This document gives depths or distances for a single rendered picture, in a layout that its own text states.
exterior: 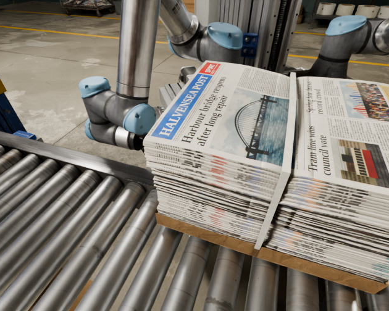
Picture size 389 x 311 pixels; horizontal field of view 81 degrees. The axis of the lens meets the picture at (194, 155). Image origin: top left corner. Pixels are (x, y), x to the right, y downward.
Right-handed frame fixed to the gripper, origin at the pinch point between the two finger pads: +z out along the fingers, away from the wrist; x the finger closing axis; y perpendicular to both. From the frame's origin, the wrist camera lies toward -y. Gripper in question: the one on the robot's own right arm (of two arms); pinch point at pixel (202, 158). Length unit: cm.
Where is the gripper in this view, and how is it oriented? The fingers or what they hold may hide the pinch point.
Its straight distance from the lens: 61.6
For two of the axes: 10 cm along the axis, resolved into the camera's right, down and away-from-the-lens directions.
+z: 9.4, 2.2, -2.6
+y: 0.0, -7.6, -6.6
